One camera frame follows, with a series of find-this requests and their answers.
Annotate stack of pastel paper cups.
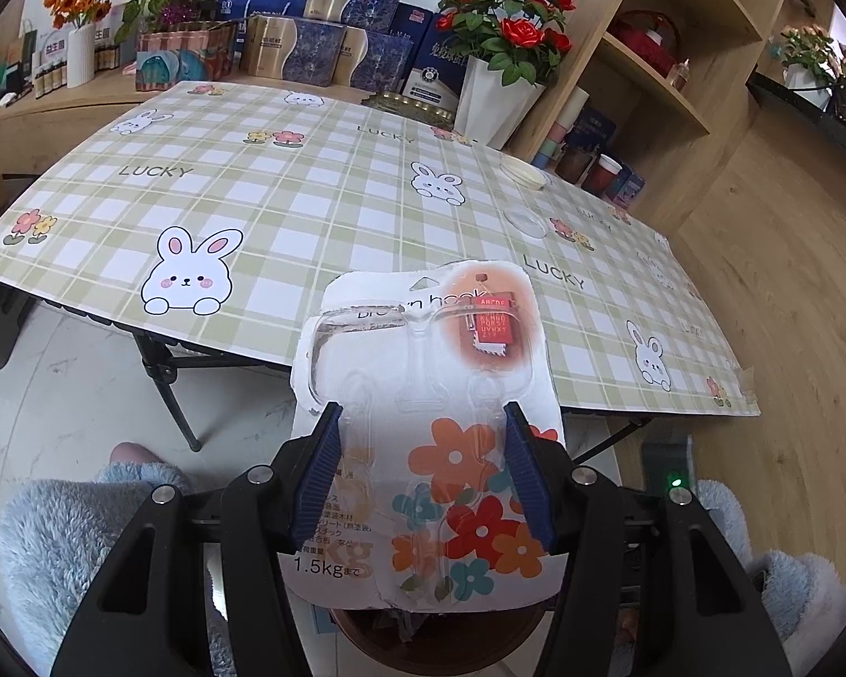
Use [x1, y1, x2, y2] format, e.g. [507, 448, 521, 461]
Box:
[531, 86, 591, 172]

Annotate white ribbed vase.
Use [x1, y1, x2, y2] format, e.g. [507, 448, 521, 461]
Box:
[65, 23, 99, 90]

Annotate brown round waste bin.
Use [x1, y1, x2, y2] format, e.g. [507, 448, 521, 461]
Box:
[333, 598, 538, 676]

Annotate flower print blister card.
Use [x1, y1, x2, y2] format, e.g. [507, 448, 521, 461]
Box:
[284, 260, 570, 612]

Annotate checked bunny tablecloth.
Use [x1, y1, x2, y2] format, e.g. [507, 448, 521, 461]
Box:
[0, 80, 764, 419]

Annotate red teapot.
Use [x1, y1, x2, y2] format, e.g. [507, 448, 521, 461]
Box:
[608, 9, 682, 76]

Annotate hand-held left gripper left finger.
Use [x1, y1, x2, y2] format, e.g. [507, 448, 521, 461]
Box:
[49, 401, 346, 677]

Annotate clear round plastic lid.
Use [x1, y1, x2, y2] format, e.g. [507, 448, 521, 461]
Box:
[503, 209, 552, 245]

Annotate fluffy light blue robe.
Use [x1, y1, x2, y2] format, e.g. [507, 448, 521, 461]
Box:
[0, 460, 228, 677]

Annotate row of small bottles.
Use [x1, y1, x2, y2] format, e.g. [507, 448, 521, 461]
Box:
[30, 27, 122, 98]

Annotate red rose plant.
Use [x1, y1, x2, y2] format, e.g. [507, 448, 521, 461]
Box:
[435, 0, 577, 87]

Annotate yellowish round plastic lid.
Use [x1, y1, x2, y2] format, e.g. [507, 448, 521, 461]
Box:
[499, 157, 549, 191]

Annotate blue box with white emblem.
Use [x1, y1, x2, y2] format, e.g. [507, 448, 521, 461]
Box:
[400, 12, 468, 104]

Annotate teal tissue box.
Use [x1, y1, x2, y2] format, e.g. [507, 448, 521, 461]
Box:
[135, 49, 217, 94]

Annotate dark blue printed box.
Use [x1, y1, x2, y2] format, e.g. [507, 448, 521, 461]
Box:
[570, 108, 619, 157]

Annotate gold tray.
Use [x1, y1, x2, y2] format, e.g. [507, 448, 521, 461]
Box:
[362, 90, 461, 126]

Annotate small blue box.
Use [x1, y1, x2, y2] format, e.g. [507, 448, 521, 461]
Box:
[605, 164, 647, 210]

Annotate pink fence planter box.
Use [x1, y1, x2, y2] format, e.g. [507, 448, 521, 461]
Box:
[134, 20, 239, 94]

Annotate black folding table frame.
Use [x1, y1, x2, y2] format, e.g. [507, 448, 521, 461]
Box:
[35, 296, 644, 468]

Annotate white flower pot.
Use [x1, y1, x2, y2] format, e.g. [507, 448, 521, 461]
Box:
[453, 55, 549, 151]

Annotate wooden shelf unit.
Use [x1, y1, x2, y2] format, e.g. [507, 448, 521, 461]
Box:
[506, 0, 799, 221]

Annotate orange flowers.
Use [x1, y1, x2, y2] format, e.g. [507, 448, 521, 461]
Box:
[44, 0, 118, 34]

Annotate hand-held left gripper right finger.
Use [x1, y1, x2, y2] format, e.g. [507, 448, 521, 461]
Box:
[500, 401, 795, 677]

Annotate red paper cup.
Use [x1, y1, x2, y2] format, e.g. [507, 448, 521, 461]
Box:
[580, 152, 623, 196]

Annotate person's right forearm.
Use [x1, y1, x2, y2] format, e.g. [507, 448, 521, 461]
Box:
[697, 478, 846, 658]

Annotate person's bare knee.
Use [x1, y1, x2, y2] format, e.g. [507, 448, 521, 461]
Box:
[108, 439, 165, 471]

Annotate flat blue box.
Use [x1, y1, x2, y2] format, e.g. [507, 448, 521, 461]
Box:
[213, 0, 312, 24]

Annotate pale rose plant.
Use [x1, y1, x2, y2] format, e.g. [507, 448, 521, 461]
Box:
[774, 23, 846, 112]

